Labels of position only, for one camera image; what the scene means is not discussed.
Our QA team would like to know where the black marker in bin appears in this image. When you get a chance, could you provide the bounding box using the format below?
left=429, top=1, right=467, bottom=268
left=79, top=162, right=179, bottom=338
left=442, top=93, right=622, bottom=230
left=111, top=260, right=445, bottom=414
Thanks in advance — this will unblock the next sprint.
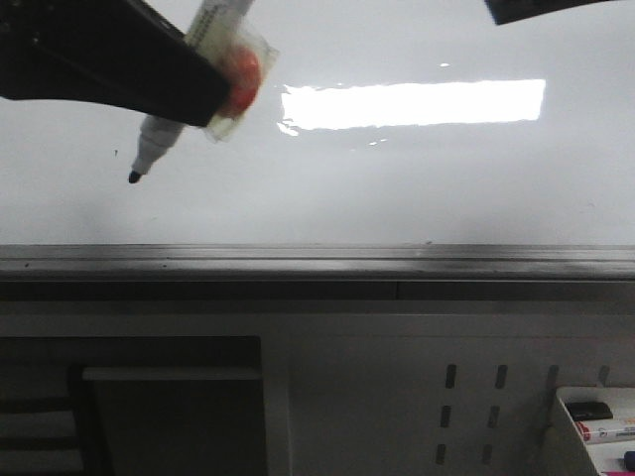
left=565, top=402, right=613, bottom=421

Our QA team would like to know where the white slotted pegboard panel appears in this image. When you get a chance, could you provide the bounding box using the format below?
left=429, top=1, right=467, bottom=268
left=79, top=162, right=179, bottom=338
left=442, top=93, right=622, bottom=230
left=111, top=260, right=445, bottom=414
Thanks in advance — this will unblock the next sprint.
left=261, top=304, right=634, bottom=475

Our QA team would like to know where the red-capped white marker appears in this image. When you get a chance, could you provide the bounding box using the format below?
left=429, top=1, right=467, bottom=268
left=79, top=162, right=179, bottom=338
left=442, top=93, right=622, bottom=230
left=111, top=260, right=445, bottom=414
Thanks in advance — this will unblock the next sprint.
left=574, top=417, right=635, bottom=445

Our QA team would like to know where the white glossy whiteboard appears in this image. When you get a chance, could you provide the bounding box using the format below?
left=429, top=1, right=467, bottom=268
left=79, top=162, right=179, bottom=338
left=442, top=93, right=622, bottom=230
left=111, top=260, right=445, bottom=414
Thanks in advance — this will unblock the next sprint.
left=1, top=1, right=634, bottom=245

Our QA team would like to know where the white black-tipped whiteboard marker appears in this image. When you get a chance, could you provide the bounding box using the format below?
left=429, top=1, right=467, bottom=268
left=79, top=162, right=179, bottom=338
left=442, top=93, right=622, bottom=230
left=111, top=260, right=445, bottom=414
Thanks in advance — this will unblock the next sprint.
left=128, top=1, right=279, bottom=183

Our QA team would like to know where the grey aluminium marker tray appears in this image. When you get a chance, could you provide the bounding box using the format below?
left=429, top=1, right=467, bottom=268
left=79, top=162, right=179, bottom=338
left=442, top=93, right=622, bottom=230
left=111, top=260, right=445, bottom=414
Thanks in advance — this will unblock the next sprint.
left=1, top=244, right=634, bottom=282

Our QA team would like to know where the blue marker in bin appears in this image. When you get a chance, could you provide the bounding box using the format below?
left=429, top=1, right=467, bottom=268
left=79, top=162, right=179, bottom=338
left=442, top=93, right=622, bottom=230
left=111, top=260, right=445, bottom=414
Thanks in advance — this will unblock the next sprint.
left=619, top=450, right=635, bottom=472

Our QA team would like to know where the white plastic storage bin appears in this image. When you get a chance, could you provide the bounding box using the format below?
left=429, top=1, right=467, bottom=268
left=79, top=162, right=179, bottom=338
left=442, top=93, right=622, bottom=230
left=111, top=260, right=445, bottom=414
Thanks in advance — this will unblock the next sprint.
left=542, top=387, right=634, bottom=475

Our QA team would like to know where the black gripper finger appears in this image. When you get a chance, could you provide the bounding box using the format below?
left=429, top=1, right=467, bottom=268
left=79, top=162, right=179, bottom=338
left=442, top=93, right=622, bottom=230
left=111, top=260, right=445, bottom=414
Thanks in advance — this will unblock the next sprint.
left=1, top=0, right=230, bottom=127
left=484, top=0, right=619, bottom=26

